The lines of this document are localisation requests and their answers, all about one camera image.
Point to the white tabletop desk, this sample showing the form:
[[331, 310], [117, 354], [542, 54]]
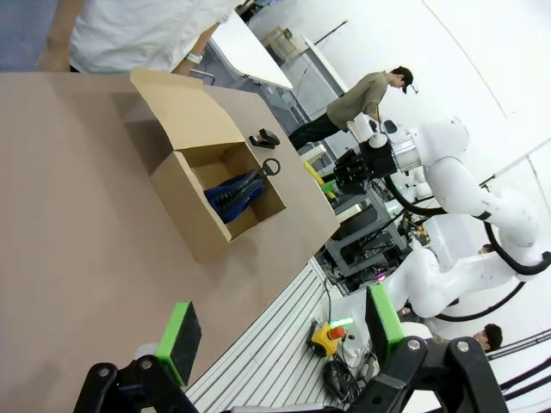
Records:
[[249, 51]]

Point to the bystander with black cap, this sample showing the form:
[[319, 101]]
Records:
[[357, 103]]

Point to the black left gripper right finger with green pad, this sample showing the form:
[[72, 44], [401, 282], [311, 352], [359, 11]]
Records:
[[385, 327]]

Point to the yellow emergency stop button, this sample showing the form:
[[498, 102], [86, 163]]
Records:
[[327, 337]]

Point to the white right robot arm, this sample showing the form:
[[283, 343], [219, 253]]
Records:
[[460, 185]]

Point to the person's left forearm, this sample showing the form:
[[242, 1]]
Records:
[[206, 41]]

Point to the blue zippered pencil case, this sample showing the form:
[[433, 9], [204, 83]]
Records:
[[234, 198]]

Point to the black frame equipment rack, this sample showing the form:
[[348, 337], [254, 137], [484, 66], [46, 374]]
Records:
[[370, 241]]

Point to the brown cardboard box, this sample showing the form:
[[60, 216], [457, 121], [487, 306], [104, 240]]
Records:
[[185, 116]]

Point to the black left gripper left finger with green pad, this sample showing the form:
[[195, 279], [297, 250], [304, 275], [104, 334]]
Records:
[[181, 344]]

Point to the seated person with dark hair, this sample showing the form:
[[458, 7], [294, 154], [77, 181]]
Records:
[[490, 337]]

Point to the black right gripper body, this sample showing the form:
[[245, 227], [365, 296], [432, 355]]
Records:
[[374, 161]]

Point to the white wristwatch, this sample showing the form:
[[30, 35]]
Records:
[[194, 57]]

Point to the person's right forearm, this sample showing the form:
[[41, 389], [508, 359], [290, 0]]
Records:
[[58, 38]]

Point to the person in white t-shirt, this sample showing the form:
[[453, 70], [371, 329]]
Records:
[[142, 30]]

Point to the small black stapler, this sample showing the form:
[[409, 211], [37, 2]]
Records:
[[264, 138]]

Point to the person's left hand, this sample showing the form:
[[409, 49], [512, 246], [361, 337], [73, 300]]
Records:
[[183, 69]]

